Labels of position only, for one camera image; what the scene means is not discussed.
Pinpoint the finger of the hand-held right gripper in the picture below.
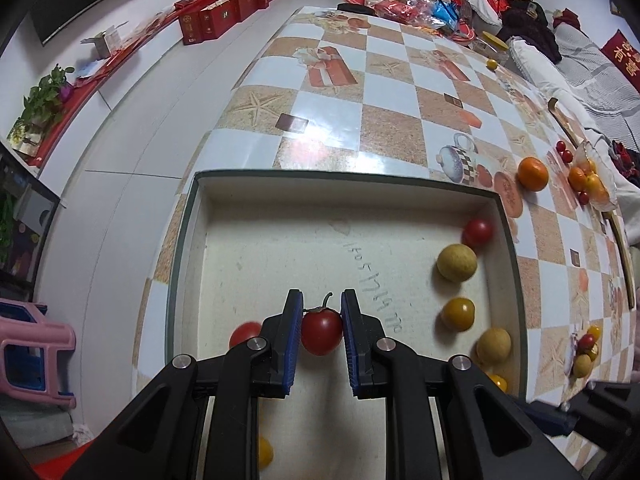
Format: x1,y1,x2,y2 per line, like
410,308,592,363
522,380,640,441

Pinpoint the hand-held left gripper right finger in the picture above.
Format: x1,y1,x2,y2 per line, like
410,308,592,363
341,288,583,480

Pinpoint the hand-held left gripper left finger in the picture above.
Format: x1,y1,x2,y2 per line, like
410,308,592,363
65,288,305,480

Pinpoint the red cherry tomato with stem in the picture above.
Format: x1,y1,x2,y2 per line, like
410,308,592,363
300,292,345,357

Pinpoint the shallow grey box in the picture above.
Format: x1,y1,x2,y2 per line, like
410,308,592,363
165,170,530,480

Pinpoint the checked patterned tablecloth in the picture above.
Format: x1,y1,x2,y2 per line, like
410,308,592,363
135,6,640,461

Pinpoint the clear glass bowl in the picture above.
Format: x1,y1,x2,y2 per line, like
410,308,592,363
570,140,618,212

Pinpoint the mandarin orange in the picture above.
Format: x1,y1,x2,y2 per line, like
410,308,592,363
516,157,550,192

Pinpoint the pink plastic stool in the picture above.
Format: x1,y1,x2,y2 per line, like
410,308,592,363
0,297,78,410

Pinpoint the dark clothes pile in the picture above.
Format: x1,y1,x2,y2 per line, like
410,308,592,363
607,141,640,177

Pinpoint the grey cushion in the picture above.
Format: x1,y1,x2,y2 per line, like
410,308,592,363
0,405,76,456

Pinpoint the long wooden tray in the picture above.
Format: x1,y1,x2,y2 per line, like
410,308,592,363
547,97,636,311

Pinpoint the red cabinet runner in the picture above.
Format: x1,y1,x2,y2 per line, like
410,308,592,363
10,0,201,166

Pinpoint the yellow plate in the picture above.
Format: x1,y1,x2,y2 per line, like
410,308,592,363
481,31,511,53

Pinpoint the light grey fringed throw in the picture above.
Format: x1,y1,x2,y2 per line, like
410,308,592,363
510,37,640,201

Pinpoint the blue snack bag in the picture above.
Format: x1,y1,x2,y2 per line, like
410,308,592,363
431,0,460,26

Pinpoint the green potted plant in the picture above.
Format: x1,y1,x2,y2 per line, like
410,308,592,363
20,64,76,131

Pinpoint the open cardboard box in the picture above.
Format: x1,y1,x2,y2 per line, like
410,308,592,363
82,22,126,60

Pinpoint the grey striped sofa cover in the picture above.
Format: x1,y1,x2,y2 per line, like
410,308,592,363
547,7,640,151

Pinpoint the red pillow with gold characters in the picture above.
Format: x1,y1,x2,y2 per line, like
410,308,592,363
600,30,640,78

